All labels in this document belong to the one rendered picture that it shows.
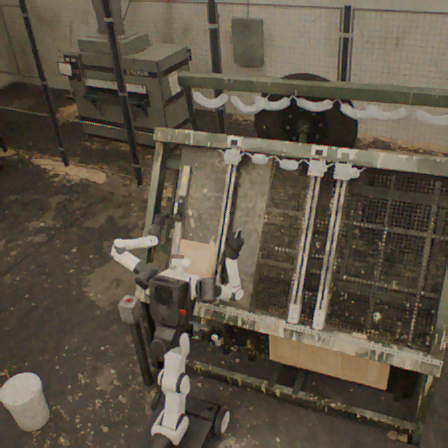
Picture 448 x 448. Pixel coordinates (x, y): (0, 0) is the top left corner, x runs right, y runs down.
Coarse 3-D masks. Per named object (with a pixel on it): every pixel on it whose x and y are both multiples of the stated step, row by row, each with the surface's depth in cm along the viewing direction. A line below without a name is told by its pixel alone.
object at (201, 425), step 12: (192, 396) 385; (156, 408) 380; (192, 408) 375; (204, 408) 372; (216, 408) 371; (156, 420) 371; (192, 420) 369; (204, 420) 368; (144, 432) 364; (156, 432) 343; (192, 432) 361; (204, 432) 360; (144, 444) 356; (156, 444) 335; (168, 444) 338; (180, 444) 354; (192, 444) 353; (204, 444) 358
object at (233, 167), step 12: (228, 144) 351; (240, 144) 348; (228, 156) 339; (228, 168) 355; (228, 180) 356; (228, 192) 358; (228, 204) 356; (228, 216) 356; (228, 228) 360; (216, 252) 360; (216, 264) 360; (216, 276) 363
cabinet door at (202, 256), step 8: (184, 240) 375; (184, 248) 375; (192, 248) 372; (200, 248) 370; (208, 248) 368; (192, 256) 373; (200, 256) 370; (208, 256) 368; (192, 264) 373; (200, 264) 370; (208, 264) 368; (184, 272) 375; (192, 272) 373; (200, 272) 370; (208, 272) 368
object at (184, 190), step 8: (184, 168) 372; (184, 176) 372; (184, 184) 372; (184, 192) 372; (184, 208) 373; (184, 216) 375; (176, 224) 374; (176, 232) 375; (176, 240) 375; (176, 248) 375; (176, 256) 375
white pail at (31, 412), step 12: (12, 384) 384; (24, 384) 384; (36, 384) 383; (0, 396) 374; (12, 396) 375; (24, 396) 374; (36, 396) 375; (12, 408) 369; (24, 408) 372; (36, 408) 381; (48, 408) 401; (24, 420) 381; (36, 420) 385
